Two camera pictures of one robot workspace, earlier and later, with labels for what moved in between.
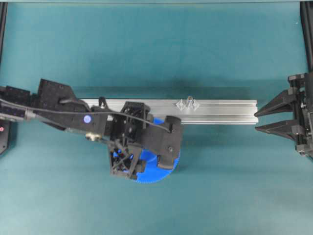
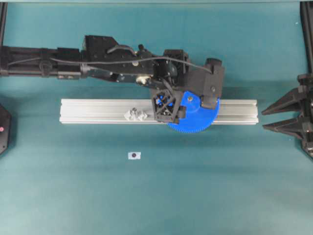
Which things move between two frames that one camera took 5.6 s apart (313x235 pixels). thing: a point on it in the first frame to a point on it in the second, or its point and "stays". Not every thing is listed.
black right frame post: [306, 13] stays
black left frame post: [3, 12] stays
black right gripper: [166, 145] to [207, 83]
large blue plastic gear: [152, 174] to [198, 119]
